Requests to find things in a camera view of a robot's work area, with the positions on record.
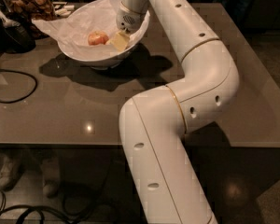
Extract white shoe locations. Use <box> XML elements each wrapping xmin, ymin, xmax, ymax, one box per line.
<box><xmin>0</xmin><ymin>156</ymin><xmax>21</xmax><ymax>191</ymax></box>
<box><xmin>41</xmin><ymin>157</ymin><xmax>61</xmax><ymax>198</ymax></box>

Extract left red apple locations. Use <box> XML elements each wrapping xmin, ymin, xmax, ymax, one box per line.
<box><xmin>88</xmin><ymin>31</ymin><xmax>109</xmax><ymax>46</ymax></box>

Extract white paper liner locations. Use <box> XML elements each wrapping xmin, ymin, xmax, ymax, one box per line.
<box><xmin>33</xmin><ymin>0</ymin><xmax>150</xmax><ymax>63</ymax></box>

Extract right white shoe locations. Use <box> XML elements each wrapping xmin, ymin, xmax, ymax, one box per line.
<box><xmin>41</xmin><ymin>157</ymin><xmax>61</xmax><ymax>198</ymax></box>

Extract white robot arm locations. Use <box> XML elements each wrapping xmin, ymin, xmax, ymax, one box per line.
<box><xmin>117</xmin><ymin>0</ymin><xmax>239</xmax><ymax>224</ymax></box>

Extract black cables on floor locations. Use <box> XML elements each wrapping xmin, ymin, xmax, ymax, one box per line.
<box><xmin>0</xmin><ymin>152</ymin><xmax>120</xmax><ymax>224</ymax></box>

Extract white tilted bowl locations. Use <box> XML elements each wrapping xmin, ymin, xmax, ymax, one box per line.
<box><xmin>58</xmin><ymin>0</ymin><xmax>150</xmax><ymax>69</ymax></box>

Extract small white items behind bowl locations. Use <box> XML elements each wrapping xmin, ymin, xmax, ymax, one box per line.
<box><xmin>53</xmin><ymin>2</ymin><xmax>75</xmax><ymax>17</ymax></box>

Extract glass jar of snacks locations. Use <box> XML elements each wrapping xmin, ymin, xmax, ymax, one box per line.
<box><xmin>4</xmin><ymin>0</ymin><xmax>56</xmax><ymax>39</ymax></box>

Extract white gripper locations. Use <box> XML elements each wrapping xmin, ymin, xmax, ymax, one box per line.
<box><xmin>106</xmin><ymin>2</ymin><xmax>146</xmax><ymax>51</ymax></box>

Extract left white shoe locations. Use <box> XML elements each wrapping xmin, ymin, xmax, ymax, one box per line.
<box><xmin>0</xmin><ymin>156</ymin><xmax>21</xmax><ymax>191</ymax></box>

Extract black cable on table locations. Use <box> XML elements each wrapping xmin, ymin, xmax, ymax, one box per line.
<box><xmin>0</xmin><ymin>68</ymin><xmax>39</xmax><ymax>105</ymax></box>

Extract black round appliance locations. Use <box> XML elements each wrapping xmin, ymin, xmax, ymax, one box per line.
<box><xmin>0</xmin><ymin>0</ymin><xmax>35</xmax><ymax>53</ymax></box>

